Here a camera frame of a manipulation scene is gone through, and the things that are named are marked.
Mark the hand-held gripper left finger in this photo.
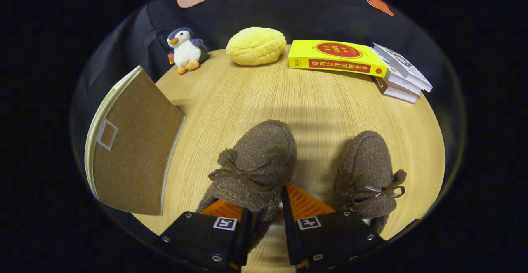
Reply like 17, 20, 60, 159
155, 199, 253, 271

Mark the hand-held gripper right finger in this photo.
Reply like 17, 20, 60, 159
281, 182, 384, 271

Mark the brown fuzzy shoe with bow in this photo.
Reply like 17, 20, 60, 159
334, 131, 407, 235
196, 120, 297, 251

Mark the yellow book with red label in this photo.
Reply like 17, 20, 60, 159
288, 40, 388, 78

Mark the penguin plush toy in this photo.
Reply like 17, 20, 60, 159
167, 27, 209, 75

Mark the yellow bread-shaped plush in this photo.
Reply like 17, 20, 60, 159
226, 27, 287, 66

